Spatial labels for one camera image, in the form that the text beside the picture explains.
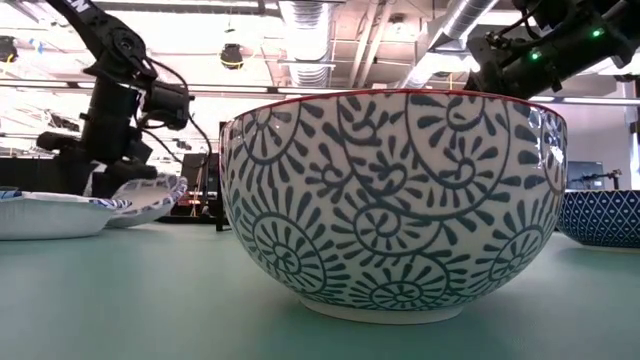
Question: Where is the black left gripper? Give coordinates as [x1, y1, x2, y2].
[37, 79, 159, 199]

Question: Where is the blue rimmed paper plate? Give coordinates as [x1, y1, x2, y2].
[103, 172, 190, 230]
[0, 188, 134, 242]

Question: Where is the bowl with red inside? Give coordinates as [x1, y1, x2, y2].
[218, 88, 570, 326]

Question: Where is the blue patterned bowl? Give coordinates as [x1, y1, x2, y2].
[555, 188, 640, 250]

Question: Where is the black equipment rack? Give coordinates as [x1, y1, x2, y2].
[182, 152, 221, 216]

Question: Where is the green table mat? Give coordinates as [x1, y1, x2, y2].
[0, 219, 640, 360]

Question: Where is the black ceiling dome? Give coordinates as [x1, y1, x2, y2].
[219, 42, 245, 71]

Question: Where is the dark background monitor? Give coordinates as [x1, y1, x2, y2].
[566, 160, 605, 191]

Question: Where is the black background stand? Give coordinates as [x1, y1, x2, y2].
[572, 168, 624, 191]

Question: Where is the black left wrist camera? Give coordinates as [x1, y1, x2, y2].
[142, 79, 196, 132]

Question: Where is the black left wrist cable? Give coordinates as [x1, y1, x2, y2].
[132, 55, 214, 169]

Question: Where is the silver ceiling duct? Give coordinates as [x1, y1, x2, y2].
[399, 0, 501, 90]
[277, 0, 346, 90]

